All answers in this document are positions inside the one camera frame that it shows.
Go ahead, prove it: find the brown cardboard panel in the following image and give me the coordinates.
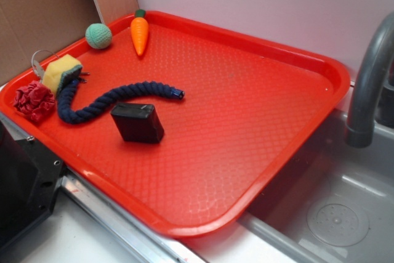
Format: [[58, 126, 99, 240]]
[[1, 0, 139, 84]]

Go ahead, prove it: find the dark blue rope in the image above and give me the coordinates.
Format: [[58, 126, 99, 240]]
[[56, 79, 185, 125]]

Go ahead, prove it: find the red plastic tray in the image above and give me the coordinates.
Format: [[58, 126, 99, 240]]
[[1, 11, 350, 238]]

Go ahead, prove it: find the green knitted ball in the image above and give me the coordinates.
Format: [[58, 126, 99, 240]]
[[85, 23, 113, 49]]

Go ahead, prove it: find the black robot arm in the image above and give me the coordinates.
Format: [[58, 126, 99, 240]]
[[1, 124, 65, 252]]

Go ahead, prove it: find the grey plastic sink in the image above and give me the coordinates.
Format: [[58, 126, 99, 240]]
[[239, 111, 393, 262]]

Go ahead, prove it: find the grey faucet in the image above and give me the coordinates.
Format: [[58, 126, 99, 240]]
[[345, 12, 393, 148]]

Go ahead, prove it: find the metal key ring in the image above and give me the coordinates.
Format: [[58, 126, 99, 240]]
[[31, 49, 60, 78]]

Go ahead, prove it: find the orange toy carrot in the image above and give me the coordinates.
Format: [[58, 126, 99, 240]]
[[130, 9, 149, 56]]

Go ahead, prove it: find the red crumpled cloth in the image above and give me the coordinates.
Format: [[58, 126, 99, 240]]
[[13, 81, 55, 123]]

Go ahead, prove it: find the yellow green sponge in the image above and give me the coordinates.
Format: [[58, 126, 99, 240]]
[[42, 54, 82, 98]]

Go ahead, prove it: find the black box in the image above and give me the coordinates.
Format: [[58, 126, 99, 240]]
[[110, 103, 164, 144]]

